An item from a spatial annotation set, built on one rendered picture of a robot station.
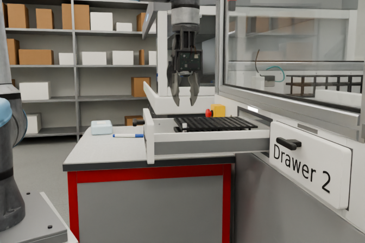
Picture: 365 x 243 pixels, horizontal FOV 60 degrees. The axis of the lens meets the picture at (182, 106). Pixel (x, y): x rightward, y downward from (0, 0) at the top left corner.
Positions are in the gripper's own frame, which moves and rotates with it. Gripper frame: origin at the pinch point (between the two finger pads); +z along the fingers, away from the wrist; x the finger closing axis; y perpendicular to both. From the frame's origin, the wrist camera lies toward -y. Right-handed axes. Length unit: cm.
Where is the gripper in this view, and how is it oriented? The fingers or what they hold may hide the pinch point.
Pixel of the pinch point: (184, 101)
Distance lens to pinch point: 88.1
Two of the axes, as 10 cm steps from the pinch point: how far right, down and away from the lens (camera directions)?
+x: 9.9, -0.2, 1.5
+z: 0.0, 9.9, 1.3
